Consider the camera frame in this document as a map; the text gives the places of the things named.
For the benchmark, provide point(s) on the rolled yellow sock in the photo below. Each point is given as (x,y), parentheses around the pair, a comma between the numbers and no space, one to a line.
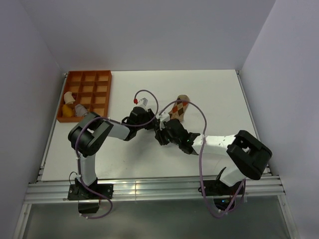
(67,111)

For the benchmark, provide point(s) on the aluminium frame rail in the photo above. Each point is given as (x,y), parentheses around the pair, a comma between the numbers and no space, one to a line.
(171,188)

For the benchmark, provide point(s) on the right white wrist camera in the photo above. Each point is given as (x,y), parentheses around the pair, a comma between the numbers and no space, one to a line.
(162,119)

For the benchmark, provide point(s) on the tan argyle sock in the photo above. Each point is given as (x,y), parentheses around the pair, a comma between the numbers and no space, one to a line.
(179,108)

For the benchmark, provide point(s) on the rolled beige sock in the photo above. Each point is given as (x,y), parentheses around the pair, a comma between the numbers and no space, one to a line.
(68,98)

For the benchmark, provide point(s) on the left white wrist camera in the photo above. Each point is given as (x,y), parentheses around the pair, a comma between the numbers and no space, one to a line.
(141,103)

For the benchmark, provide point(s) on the black box under rail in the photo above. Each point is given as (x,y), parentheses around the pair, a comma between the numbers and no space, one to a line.
(88,208)

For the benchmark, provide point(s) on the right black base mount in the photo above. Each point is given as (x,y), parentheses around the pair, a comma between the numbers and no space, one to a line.
(217,188)

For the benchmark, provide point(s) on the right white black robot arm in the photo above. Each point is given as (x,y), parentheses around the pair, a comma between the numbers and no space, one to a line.
(249,155)

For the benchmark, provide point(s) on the grey sock red stripes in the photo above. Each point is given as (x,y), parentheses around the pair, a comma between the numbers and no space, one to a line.
(80,111)

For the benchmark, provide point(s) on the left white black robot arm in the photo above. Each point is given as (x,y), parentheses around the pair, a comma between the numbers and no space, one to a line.
(88,135)

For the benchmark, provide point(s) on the orange compartment tray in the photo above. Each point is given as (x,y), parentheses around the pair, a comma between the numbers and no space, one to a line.
(90,89)

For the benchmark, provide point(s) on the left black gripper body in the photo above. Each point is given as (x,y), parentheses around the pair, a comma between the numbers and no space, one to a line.
(151,125)

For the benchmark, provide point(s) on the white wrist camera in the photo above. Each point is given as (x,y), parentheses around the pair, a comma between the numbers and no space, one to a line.
(162,119)
(141,103)

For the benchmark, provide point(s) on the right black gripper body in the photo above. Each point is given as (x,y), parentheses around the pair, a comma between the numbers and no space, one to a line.
(165,137)

